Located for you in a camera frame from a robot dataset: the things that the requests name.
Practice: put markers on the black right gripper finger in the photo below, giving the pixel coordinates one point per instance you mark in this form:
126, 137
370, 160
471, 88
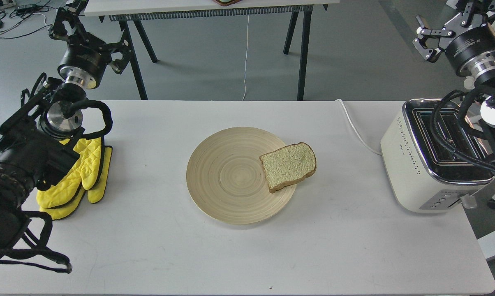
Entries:
430, 43
469, 8

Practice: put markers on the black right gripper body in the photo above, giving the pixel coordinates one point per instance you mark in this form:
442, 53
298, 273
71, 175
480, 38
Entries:
472, 53

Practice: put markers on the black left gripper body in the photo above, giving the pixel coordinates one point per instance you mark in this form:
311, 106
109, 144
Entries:
85, 57

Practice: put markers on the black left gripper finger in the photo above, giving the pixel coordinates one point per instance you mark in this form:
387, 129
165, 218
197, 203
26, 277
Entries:
117, 55
67, 25

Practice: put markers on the slice of bread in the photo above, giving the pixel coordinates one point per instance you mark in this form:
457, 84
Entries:
288, 165

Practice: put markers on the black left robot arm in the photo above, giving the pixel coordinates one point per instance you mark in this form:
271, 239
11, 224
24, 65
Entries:
36, 144

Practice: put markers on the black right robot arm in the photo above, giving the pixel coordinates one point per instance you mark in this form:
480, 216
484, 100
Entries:
477, 111

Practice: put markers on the cream and chrome toaster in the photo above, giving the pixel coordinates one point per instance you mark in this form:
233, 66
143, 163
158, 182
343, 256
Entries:
424, 176

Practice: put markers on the white background table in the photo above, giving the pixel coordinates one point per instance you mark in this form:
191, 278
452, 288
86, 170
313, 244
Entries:
139, 10

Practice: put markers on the yellow oven mitt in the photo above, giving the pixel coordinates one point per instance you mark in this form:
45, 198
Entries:
88, 175

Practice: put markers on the yellow pot holder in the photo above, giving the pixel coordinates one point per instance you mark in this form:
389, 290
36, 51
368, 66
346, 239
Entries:
62, 200

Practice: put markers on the round bamboo plate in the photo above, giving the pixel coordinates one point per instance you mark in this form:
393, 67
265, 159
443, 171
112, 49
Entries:
225, 177

